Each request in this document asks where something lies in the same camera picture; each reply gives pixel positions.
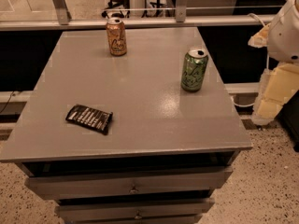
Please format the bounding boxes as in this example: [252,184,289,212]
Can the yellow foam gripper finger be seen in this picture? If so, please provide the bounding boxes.
[248,25,269,49]
[251,63,299,126]

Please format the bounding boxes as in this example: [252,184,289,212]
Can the black rxbar chocolate wrapper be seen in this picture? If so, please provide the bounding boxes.
[65,105,113,134]

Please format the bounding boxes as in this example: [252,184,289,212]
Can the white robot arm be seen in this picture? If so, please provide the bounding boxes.
[248,0,299,126]

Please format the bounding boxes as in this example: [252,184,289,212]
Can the green LaCroix can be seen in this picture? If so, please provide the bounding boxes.
[181,47,208,92]

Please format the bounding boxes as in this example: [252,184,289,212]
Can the upper grey drawer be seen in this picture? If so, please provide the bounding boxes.
[25,166,233,200]

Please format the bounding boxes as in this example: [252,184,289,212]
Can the grey drawer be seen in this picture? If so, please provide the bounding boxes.
[55,198,214,222]
[25,166,233,200]

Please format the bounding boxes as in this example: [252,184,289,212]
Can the grey drawer cabinet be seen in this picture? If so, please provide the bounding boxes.
[0,28,251,224]

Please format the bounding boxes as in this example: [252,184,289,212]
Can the orange LaCroix can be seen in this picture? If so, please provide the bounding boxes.
[106,17,127,56]

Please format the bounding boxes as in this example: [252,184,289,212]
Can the black office chair base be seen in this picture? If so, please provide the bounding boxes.
[101,0,132,19]

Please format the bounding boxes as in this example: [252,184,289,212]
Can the lower grey drawer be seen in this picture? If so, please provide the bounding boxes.
[55,198,214,222]

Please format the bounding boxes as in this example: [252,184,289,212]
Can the metal upper drawer knob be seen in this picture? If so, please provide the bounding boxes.
[129,186,139,194]

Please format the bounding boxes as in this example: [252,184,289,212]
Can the metal drawer knob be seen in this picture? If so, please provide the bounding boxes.
[129,186,139,194]
[134,213,143,220]

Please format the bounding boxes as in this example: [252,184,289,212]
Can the metal lower drawer knob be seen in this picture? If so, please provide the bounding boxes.
[134,213,143,220]

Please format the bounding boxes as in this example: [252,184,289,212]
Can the white cable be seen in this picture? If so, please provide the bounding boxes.
[232,12,271,108]

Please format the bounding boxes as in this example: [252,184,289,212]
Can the grey metal railing frame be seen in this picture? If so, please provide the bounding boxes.
[0,0,286,31]

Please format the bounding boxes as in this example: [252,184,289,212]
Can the black cable at left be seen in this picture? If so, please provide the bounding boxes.
[0,91,20,114]

